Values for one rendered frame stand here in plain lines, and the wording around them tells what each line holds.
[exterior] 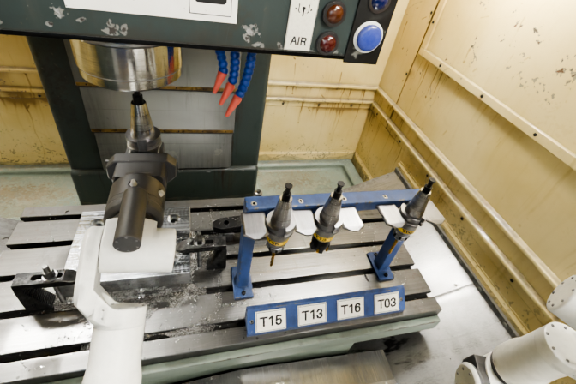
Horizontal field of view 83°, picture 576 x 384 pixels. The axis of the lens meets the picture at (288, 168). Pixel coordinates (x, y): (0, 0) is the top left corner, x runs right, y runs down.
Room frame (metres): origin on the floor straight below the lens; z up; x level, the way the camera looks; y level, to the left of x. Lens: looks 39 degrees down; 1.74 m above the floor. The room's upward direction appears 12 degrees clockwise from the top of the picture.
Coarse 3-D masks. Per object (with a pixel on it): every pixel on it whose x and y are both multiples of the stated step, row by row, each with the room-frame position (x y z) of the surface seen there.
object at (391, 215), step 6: (384, 204) 0.59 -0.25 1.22; (390, 204) 0.60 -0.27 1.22; (378, 210) 0.57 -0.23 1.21; (384, 210) 0.57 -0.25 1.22; (390, 210) 0.58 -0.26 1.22; (396, 210) 0.58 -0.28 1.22; (384, 216) 0.55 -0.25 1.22; (390, 216) 0.56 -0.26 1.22; (396, 216) 0.56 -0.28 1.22; (390, 222) 0.54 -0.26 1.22; (396, 222) 0.54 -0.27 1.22; (402, 222) 0.54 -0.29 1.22
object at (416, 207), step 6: (420, 192) 0.58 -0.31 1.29; (414, 198) 0.58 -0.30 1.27; (420, 198) 0.57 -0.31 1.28; (426, 198) 0.57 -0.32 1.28; (408, 204) 0.58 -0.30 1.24; (414, 204) 0.57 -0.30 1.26; (420, 204) 0.57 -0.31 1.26; (426, 204) 0.57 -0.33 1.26; (408, 210) 0.57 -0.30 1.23; (414, 210) 0.56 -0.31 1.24; (420, 210) 0.56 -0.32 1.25; (414, 216) 0.56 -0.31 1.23; (420, 216) 0.56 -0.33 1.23
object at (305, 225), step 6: (294, 210) 0.51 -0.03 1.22; (300, 210) 0.52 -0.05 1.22; (306, 210) 0.52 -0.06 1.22; (294, 216) 0.49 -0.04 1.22; (300, 216) 0.50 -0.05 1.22; (306, 216) 0.50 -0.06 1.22; (312, 216) 0.51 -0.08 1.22; (300, 222) 0.48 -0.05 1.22; (306, 222) 0.48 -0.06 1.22; (312, 222) 0.49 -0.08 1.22; (294, 228) 0.46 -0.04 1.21; (300, 228) 0.46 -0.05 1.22; (306, 228) 0.47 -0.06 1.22; (312, 228) 0.47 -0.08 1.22; (318, 228) 0.48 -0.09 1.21; (306, 234) 0.45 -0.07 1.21; (312, 234) 0.46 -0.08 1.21
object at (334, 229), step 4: (320, 208) 0.53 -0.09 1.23; (316, 212) 0.51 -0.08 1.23; (320, 212) 0.51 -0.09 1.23; (316, 216) 0.50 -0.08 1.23; (340, 216) 0.51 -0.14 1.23; (316, 220) 0.49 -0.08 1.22; (320, 220) 0.49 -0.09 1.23; (340, 220) 0.50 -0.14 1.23; (316, 224) 0.49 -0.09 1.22; (320, 224) 0.48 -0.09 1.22; (324, 224) 0.48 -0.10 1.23; (336, 224) 0.49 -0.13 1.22; (340, 224) 0.49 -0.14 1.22; (320, 228) 0.48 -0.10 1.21; (324, 228) 0.47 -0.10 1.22; (328, 228) 0.48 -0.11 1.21; (332, 228) 0.48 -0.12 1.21; (336, 228) 0.48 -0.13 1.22; (320, 232) 0.48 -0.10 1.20; (324, 232) 0.47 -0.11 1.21; (332, 232) 0.48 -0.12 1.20; (336, 232) 0.48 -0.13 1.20
